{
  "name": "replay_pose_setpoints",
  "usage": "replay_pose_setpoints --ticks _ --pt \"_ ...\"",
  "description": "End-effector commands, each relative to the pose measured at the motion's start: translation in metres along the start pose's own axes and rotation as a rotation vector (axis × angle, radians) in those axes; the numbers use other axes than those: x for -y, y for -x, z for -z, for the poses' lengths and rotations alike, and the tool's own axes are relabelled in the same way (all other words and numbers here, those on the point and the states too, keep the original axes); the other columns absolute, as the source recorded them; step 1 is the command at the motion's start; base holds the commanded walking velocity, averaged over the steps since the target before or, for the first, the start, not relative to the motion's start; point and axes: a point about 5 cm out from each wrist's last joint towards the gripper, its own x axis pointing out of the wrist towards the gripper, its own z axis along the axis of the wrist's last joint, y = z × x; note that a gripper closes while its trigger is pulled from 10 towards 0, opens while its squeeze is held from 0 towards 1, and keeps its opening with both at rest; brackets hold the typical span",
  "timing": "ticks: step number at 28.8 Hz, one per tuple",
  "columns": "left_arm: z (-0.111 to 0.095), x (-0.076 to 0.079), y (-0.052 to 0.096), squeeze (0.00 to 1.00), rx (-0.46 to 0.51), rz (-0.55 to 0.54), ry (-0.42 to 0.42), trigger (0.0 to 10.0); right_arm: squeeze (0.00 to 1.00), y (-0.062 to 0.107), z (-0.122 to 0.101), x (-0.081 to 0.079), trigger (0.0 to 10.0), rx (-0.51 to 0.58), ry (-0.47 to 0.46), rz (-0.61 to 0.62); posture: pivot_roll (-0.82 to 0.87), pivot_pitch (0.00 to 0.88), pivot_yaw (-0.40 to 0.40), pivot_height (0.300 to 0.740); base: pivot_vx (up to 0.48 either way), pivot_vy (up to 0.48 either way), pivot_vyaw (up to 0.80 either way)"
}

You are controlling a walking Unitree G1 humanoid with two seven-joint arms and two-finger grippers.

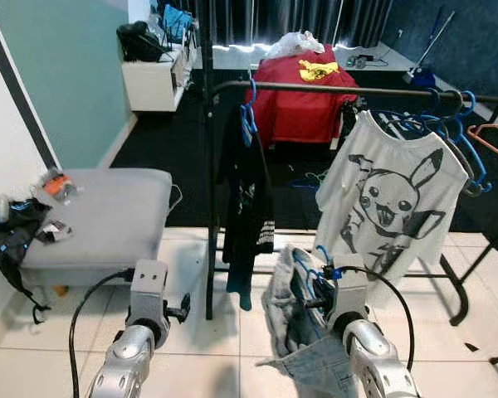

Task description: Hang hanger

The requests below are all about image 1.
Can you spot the turquoise blue bag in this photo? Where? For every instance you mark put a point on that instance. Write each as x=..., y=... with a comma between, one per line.
x=177, y=23

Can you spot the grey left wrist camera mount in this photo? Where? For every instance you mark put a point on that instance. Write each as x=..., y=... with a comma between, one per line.
x=148, y=290

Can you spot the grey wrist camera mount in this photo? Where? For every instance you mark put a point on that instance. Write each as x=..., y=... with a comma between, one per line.
x=351, y=286
x=148, y=290

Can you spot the white shirt black print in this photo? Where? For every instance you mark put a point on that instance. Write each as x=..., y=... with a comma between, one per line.
x=382, y=174

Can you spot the black metal clothes rack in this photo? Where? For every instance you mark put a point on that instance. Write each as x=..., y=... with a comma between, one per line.
x=209, y=207

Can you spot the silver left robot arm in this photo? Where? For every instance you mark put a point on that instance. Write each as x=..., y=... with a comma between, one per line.
x=124, y=361

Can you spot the grey upholstered ottoman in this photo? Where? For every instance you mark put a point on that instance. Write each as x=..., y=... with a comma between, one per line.
x=108, y=220

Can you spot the white plastic bag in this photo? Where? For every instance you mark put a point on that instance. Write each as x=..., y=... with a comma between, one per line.
x=295, y=44

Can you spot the pink plastic hanger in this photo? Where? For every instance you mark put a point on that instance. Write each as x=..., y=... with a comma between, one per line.
x=490, y=133

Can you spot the dark grey curtains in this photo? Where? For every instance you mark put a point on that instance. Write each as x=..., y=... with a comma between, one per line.
x=290, y=21

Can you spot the light blue denim shorts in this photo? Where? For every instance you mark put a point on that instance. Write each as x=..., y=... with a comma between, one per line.
x=286, y=315

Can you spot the black Petronas t-shirt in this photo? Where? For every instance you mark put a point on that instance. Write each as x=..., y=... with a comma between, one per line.
x=247, y=207

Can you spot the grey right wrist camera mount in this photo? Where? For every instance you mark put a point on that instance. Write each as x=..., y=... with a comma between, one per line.
x=351, y=286

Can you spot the white low cabinet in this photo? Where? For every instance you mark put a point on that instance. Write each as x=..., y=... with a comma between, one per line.
x=153, y=83

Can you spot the red cloth yellow emblem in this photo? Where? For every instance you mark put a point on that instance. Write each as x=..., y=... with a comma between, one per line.
x=303, y=108

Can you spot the black backpack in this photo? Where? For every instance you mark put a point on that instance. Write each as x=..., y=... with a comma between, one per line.
x=8, y=236

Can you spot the black duffel bag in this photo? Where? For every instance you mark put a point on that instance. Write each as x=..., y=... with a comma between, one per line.
x=139, y=41

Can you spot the small black tag card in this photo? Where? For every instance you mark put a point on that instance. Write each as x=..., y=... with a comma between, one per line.
x=54, y=230

